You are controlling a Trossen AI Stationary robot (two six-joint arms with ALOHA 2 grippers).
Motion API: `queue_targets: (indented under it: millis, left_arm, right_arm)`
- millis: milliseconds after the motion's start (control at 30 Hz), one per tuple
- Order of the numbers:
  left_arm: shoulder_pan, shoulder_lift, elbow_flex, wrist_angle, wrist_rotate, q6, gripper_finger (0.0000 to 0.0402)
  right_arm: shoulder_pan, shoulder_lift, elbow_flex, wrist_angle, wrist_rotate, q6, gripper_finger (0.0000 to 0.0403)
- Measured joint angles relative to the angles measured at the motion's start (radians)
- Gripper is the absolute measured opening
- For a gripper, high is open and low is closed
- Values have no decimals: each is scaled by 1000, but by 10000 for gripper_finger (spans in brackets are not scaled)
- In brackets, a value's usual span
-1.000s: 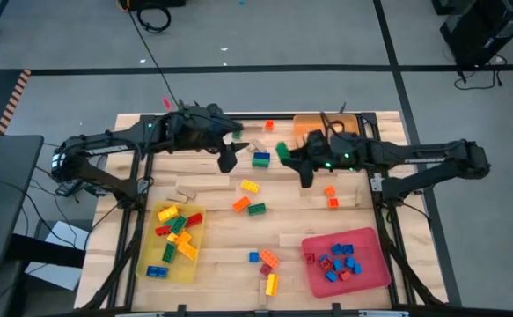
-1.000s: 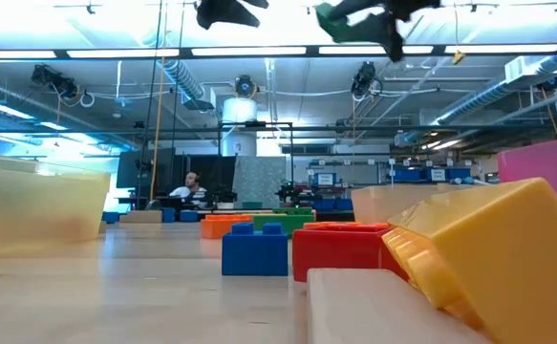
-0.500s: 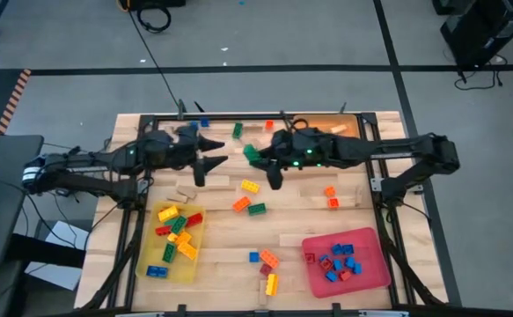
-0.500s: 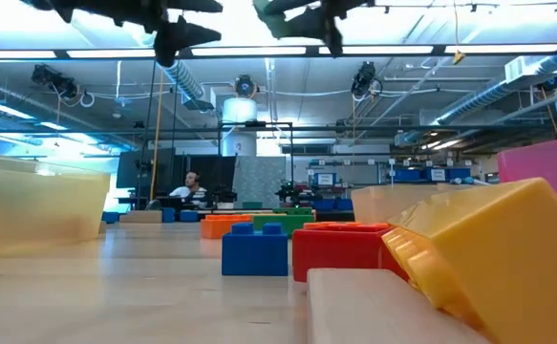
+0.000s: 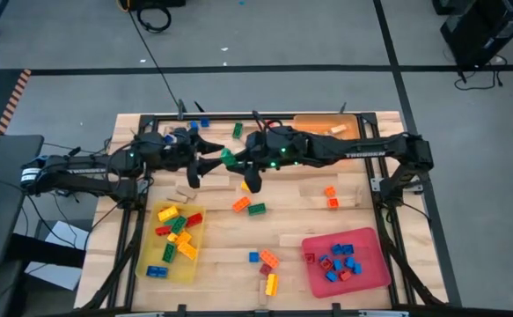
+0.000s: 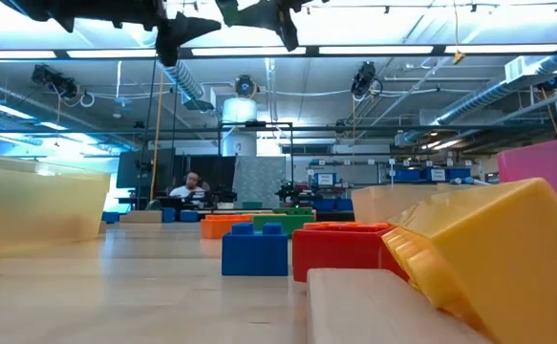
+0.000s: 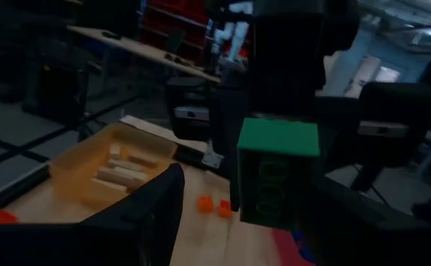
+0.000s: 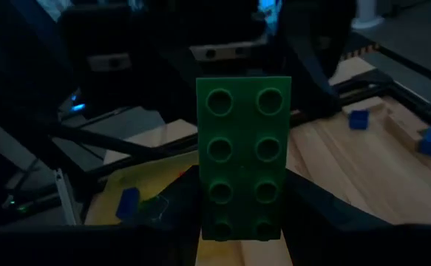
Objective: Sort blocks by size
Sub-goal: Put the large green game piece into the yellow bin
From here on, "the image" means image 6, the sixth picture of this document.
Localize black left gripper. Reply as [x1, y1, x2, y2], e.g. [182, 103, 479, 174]
[0, 0, 223, 68]

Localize green long brick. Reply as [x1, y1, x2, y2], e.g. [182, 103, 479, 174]
[251, 213, 316, 239]
[271, 206, 313, 216]

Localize dark red small brick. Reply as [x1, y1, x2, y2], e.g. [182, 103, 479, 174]
[290, 226, 411, 284]

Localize yellow long brick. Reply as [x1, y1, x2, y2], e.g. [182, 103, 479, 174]
[381, 177, 557, 344]

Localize black monitor panels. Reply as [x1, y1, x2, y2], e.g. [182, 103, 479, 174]
[117, 147, 238, 210]

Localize yellow translucent bin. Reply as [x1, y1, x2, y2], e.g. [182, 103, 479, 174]
[0, 150, 112, 259]

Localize black beam with light strips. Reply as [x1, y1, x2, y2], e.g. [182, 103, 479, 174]
[0, 44, 557, 61]

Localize blue storage bins shelf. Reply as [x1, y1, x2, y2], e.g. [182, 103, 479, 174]
[391, 165, 473, 183]

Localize wooden block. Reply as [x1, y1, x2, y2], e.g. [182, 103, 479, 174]
[118, 209, 164, 225]
[306, 267, 492, 344]

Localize silver spiral duct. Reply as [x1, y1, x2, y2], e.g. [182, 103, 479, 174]
[433, 54, 557, 126]
[161, 61, 216, 113]

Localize orange translucent bin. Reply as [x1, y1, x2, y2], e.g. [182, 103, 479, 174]
[352, 183, 487, 225]

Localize yellow hanging cable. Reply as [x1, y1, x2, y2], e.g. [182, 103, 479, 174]
[149, 66, 165, 202]

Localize blue background crates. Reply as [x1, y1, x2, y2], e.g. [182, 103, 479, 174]
[313, 198, 355, 212]

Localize person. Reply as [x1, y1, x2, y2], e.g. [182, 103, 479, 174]
[168, 170, 212, 209]

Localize black ceiling-hung device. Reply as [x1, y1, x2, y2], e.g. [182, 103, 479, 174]
[535, 75, 557, 95]
[30, 63, 79, 101]
[351, 60, 384, 99]
[233, 75, 258, 99]

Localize grey panel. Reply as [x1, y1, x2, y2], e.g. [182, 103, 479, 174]
[233, 155, 289, 209]

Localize white cylindrical tank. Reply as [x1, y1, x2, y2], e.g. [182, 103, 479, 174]
[221, 97, 259, 158]

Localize yellow hanging hook cord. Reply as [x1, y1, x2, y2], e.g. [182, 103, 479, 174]
[452, 0, 466, 66]

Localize orange long brick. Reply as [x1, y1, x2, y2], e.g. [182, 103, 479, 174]
[301, 220, 393, 233]
[200, 213, 254, 240]

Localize pink translucent bin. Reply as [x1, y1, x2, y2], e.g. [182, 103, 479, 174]
[496, 133, 557, 226]

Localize white air vent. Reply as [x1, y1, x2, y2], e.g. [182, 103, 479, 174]
[504, 54, 557, 85]

